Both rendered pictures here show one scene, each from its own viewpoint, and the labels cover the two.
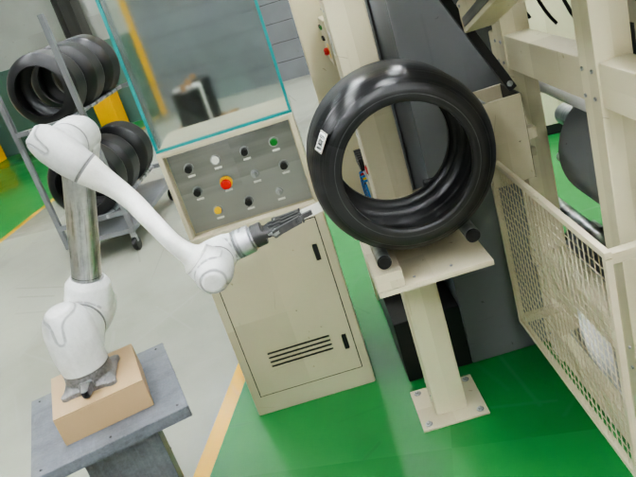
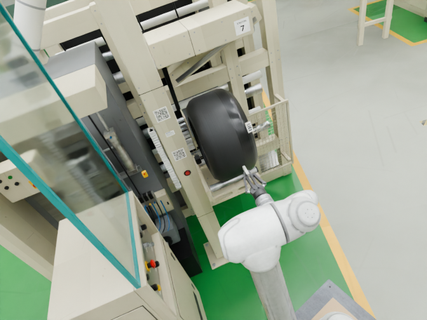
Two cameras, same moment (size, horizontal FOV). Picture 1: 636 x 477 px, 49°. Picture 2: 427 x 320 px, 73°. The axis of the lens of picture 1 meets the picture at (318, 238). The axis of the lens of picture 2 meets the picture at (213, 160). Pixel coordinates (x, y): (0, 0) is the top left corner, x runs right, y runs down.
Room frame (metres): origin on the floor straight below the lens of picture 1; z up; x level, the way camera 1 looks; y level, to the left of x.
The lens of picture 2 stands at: (2.35, 1.14, 2.27)
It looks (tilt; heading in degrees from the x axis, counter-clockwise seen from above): 41 degrees down; 262
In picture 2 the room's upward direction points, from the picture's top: 19 degrees counter-clockwise
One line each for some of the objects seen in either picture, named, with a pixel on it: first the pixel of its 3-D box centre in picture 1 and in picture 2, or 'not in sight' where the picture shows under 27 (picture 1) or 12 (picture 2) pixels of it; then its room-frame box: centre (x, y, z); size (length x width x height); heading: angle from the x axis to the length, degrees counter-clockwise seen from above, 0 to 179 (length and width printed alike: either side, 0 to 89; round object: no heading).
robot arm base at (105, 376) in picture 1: (88, 375); not in sight; (2.04, 0.85, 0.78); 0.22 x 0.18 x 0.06; 5
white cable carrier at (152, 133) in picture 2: not in sight; (166, 160); (2.43, -0.28, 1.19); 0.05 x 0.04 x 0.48; 88
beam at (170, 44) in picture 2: not in sight; (197, 33); (1.95, -0.61, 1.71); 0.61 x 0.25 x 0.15; 178
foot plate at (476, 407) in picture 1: (448, 400); (221, 249); (2.34, -0.30, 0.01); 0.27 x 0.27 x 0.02; 88
